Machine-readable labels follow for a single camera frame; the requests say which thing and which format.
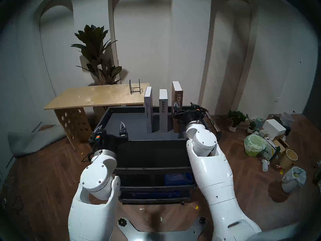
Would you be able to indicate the white cardboard box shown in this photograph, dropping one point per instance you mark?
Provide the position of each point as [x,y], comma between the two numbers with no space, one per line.
[274,128]

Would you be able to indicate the tiny potted plant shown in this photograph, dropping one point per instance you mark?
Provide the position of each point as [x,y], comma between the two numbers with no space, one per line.
[250,128]

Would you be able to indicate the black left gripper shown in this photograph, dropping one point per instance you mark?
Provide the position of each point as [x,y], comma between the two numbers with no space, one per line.
[110,141]

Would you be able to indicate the brown HOMES book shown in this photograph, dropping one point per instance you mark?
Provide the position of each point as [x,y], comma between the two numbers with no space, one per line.
[177,92]

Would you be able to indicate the flat blue storage bin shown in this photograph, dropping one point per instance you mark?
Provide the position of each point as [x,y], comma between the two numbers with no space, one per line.
[153,194]

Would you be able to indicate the grey ianra book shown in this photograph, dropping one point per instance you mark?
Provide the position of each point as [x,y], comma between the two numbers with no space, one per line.
[163,117]

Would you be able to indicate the grey Discontent book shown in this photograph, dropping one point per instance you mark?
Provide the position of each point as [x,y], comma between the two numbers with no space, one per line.
[149,112]

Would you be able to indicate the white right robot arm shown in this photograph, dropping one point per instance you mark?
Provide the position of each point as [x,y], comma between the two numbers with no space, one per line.
[210,167]

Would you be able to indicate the green white carton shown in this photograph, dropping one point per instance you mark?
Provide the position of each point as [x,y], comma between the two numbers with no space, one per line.
[271,150]

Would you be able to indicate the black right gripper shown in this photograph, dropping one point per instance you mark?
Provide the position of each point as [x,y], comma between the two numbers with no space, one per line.
[193,116]

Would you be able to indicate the clear plastic container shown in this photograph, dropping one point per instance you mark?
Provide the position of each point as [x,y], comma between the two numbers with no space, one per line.
[287,118]

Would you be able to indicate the black utility cart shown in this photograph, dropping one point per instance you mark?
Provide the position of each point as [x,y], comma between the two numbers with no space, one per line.
[150,152]

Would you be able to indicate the light wooden table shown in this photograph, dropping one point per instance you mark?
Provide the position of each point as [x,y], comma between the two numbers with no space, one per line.
[95,96]

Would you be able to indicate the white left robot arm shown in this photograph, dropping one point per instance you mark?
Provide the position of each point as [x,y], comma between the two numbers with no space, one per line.
[96,177]

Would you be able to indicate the black star knob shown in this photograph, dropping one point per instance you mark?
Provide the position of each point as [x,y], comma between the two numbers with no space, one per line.
[122,222]
[202,221]

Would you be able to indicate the white bin with bag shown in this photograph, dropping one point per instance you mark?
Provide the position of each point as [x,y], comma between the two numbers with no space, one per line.
[292,179]

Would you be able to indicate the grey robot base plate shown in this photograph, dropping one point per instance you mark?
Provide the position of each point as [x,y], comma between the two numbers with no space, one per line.
[160,235]

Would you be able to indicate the small bushy potted plant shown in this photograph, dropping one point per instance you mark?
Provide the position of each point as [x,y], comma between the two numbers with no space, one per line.
[235,117]

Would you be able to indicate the bin with green bag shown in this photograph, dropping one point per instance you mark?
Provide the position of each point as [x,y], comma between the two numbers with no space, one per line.
[254,145]

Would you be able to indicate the open brown cardboard box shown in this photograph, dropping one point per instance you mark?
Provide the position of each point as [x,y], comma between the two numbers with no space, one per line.
[282,145]

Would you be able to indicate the white plastic bottle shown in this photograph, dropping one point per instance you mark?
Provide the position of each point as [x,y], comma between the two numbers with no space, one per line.
[265,166]

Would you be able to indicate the large dark leafy plant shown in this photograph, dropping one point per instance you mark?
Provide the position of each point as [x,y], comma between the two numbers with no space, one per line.
[94,49]

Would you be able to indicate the teal watering kettle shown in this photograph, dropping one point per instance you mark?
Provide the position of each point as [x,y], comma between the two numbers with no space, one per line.
[259,122]

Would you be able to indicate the grey rolled floor mat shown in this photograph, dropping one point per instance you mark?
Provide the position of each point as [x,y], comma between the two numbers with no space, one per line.
[30,141]

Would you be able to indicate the yellow bucket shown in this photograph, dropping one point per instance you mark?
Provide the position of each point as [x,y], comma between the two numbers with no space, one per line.
[287,161]

